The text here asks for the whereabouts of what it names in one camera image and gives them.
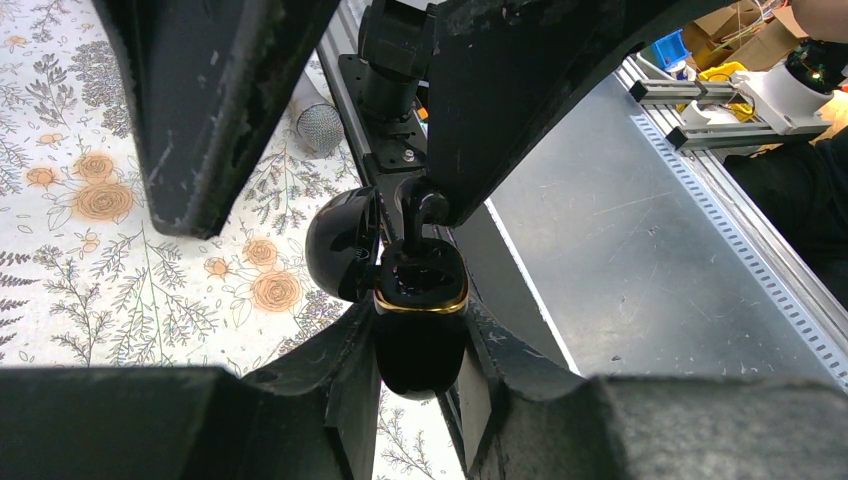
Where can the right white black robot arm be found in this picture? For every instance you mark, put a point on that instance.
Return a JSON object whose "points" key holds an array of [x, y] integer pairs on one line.
{"points": [[206, 83]]}

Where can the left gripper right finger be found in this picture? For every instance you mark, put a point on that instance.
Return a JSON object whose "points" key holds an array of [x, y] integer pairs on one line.
{"points": [[629, 430]]}

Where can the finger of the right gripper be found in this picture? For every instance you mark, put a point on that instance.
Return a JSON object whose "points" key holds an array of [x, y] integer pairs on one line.
{"points": [[504, 73], [206, 83]]}

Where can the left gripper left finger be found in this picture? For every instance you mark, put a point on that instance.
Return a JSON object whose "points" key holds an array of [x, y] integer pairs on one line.
{"points": [[310, 414]]}

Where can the black earbud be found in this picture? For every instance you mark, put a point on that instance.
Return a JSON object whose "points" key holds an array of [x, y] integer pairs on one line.
{"points": [[420, 203]]}

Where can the grey microphone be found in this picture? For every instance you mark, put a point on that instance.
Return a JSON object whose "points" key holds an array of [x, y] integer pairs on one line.
{"points": [[316, 120]]}

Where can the floral table mat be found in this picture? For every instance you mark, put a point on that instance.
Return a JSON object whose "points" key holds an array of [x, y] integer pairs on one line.
{"points": [[85, 278]]}

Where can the black earbud case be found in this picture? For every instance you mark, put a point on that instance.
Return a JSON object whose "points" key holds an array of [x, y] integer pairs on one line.
{"points": [[419, 331]]}

